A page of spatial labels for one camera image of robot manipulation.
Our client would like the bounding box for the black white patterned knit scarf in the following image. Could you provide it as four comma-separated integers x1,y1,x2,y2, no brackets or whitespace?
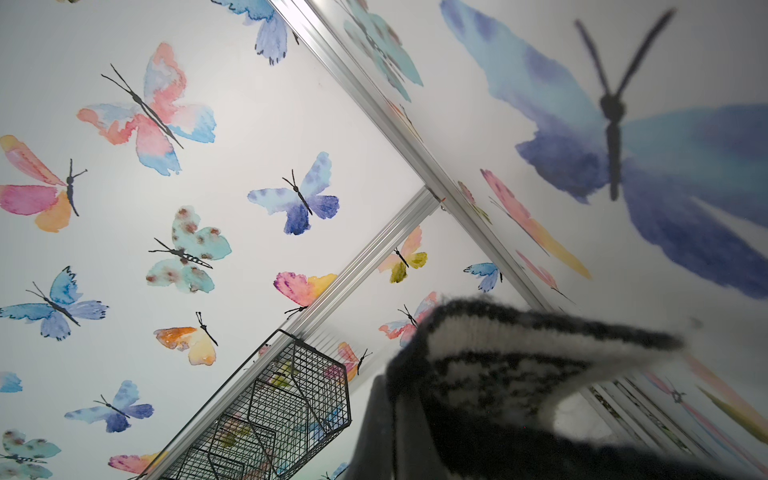
344,298,768,480

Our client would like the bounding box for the black wire wall basket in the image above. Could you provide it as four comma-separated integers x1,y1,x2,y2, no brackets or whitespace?
155,329,352,479

